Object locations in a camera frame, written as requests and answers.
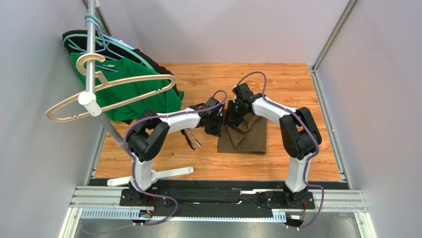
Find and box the brown cloth napkin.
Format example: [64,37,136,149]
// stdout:
[217,114,267,155]

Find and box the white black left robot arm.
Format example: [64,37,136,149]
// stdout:
[124,97,224,194]

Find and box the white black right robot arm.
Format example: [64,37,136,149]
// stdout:
[223,83,321,207]

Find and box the silver fork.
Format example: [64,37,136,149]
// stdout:
[187,129,202,148]

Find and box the white rack base foot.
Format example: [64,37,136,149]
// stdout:
[107,166,194,187]

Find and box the green t-shirt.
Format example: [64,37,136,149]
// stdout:
[70,52,185,123]

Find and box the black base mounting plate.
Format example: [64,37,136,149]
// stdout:
[119,188,316,210]

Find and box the beige plastic hanger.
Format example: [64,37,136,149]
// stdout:
[46,53,177,123]

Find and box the black garment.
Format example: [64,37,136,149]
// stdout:
[62,30,173,75]

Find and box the teal plastic hanger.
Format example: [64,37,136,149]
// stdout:
[63,13,156,70]

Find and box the silver clothes rack pole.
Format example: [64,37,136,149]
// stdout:
[84,0,133,156]

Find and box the light blue wire hanger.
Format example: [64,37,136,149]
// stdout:
[69,18,133,71]

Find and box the aluminium frame rail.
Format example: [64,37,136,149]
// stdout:
[59,179,376,238]

